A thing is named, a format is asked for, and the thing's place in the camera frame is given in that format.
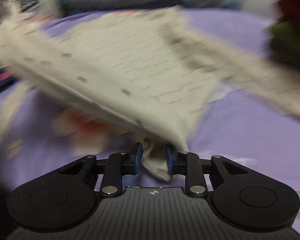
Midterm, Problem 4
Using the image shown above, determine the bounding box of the beige polka dot shirt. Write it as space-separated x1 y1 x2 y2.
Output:
0 8 300 181

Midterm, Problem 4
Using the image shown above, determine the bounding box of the purple floral bed sheet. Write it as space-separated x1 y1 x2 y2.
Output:
0 9 300 233

